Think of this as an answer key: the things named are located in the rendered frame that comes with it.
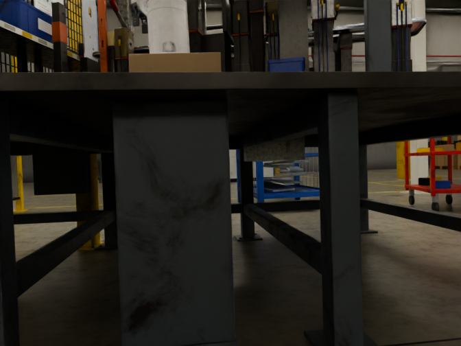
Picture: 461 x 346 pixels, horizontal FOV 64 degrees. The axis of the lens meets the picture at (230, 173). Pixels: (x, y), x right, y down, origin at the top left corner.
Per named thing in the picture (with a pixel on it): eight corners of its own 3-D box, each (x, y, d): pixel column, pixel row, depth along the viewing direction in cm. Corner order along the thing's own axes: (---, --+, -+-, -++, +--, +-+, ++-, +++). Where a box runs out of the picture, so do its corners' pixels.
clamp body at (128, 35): (138, 117, 157) (135, 33, 156) (127, 114, 148) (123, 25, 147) (124, 119, 159) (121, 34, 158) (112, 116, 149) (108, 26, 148)
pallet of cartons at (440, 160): (472, 168, 1365) (471, 148, 1363) (453, 169, 1350) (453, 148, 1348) (447, 168, 1483) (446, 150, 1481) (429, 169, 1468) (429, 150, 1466)
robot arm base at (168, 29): (203, 54, 103) (199, -12, 103) (133, 56, 101) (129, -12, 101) (201, 74, 122) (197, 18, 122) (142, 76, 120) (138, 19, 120)
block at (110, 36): (121, 119, 161) (116, 33, 160) (116, 117, 158) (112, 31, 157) (113, 119, 162) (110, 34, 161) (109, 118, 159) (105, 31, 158)
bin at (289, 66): (306, 94, 117) (305, 65, 117) (305, 88, 107) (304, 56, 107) (271, 96, 119) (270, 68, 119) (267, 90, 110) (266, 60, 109)
